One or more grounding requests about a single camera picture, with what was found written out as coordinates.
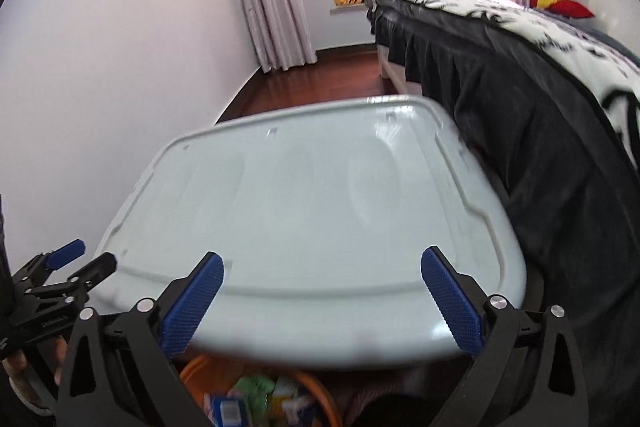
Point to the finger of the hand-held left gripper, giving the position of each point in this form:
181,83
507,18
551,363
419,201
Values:
97,268
65,252

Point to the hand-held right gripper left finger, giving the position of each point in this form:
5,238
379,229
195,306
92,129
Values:
195,302

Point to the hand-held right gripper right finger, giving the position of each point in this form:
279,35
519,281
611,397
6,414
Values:
452,302

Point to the orange plastic basin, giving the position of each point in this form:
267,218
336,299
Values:
190,372

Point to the green snack packet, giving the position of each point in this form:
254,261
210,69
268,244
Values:
255,389

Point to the blue and white carton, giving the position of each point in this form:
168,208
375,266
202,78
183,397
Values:
229,414

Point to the yellow-green box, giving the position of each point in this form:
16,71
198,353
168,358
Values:
287,394

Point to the person's left hand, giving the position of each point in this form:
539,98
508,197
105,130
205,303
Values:
17,364

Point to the pale plastic storage box lid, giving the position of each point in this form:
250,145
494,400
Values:
300,207

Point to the black covered bed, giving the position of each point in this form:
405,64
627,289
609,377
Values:
500,107

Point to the black and white blanket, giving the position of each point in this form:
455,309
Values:
550,32

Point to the red and yellow plush toy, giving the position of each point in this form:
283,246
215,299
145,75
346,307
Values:
565,6

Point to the white bed frame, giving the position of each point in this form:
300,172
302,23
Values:
395,72

